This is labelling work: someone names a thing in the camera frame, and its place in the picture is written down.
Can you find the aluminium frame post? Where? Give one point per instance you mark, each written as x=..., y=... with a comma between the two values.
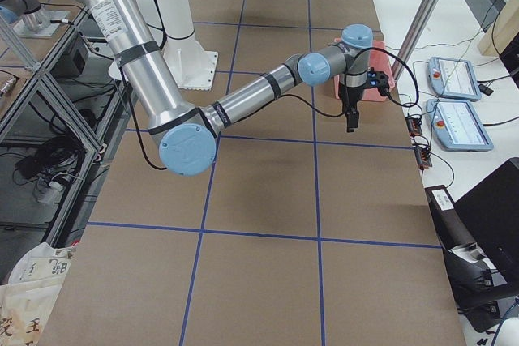
x=417, y=26

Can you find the black box with label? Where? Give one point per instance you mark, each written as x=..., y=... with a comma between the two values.
x=479, y=238

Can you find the orange grey usb hub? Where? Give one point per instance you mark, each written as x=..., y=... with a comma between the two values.
x=414, y=125
x=423, y=156

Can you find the teach pendant tablet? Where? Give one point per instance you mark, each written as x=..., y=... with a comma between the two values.
x=457, y=126
x=453, y=78

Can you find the lower teach pendant tablet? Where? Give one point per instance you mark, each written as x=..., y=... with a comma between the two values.
x=457, y=126

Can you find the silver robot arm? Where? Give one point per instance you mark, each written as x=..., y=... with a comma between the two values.
x=13, y=10
x=264, y=50

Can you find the canvas tote bag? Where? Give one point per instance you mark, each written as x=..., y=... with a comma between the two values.
x=32, y=288

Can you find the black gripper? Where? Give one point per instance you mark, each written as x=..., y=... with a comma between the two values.
x=349, y=97

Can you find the upper teach pendant tablet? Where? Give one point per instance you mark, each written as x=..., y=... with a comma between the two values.
x=453, y=78

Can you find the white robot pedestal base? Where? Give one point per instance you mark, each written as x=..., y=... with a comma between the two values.
x=193, y=67

